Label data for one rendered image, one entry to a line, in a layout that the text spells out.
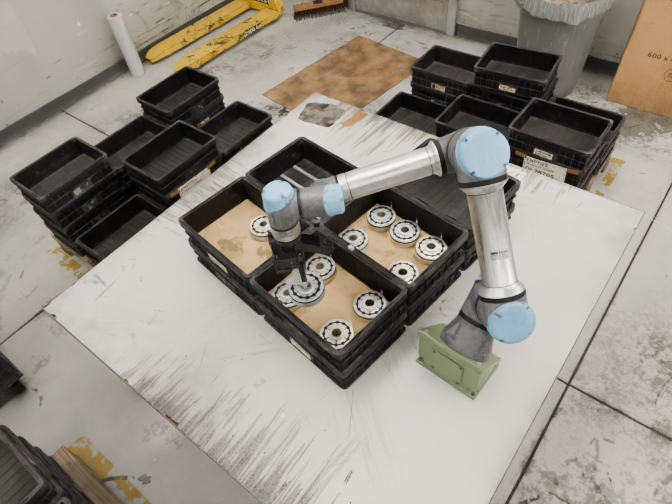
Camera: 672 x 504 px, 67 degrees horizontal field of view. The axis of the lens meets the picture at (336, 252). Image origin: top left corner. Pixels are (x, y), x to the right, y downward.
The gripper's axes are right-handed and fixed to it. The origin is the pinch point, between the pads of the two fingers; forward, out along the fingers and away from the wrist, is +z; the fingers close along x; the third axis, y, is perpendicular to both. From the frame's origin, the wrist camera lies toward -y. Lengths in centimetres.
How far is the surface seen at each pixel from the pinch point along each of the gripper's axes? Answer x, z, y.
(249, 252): -28.6, 16.7, 19.4
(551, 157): -85, 50, -120
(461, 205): -34, 17, -58
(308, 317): 2.2, 16.9, 1.9
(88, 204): -118, 58, 111
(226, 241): -35.6, 16.6, 27.5
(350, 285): -7.2, 17.0, -12.9
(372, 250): -20.2, 17.0, -22.6
